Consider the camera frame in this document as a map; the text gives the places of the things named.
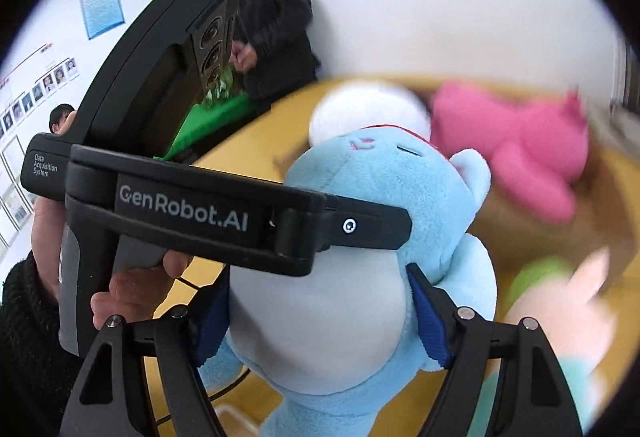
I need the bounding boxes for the potted green plant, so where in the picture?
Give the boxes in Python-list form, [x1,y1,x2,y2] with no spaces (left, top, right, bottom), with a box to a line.
[207,62,242,107]

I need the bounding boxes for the white framed wall boards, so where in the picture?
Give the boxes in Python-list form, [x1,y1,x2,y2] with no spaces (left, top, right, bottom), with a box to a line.
[0,136,40,249]

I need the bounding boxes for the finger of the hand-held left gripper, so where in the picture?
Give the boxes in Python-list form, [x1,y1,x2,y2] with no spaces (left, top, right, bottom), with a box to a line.
[320,208,414,252]

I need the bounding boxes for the person's left hand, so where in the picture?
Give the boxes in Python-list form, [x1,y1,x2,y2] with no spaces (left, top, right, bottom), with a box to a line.
[30,197,195,334]

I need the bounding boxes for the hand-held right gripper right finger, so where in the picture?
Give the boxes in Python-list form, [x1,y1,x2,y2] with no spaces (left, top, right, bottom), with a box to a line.
[406,262,585,437]

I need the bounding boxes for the cardboard box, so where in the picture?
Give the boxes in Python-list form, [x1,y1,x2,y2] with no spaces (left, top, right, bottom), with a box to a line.
[465,76,633,303]

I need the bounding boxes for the row of wall photos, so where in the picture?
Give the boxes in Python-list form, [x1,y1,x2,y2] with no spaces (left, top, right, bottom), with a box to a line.
[0,57,81,139]

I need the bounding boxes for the blue plush toy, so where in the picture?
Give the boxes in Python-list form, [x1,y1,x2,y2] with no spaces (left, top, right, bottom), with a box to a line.
[200,80,498,437]

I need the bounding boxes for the pink white teal plush toy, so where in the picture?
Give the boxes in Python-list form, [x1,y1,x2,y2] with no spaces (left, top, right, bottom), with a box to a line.
[470,247,621,437]

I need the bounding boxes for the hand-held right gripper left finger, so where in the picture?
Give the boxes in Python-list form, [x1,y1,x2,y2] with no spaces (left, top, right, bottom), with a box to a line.
[59,274,232,437]

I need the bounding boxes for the blue wall poster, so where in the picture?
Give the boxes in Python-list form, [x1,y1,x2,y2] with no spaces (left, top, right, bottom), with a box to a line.
[79,0,125,41]

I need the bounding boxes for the green tray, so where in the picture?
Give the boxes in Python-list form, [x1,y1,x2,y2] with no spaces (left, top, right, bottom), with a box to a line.
[154,92,257,164]

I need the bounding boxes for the person's left forearm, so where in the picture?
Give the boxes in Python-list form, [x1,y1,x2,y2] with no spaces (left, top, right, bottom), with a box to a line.
[0,253,87,437]

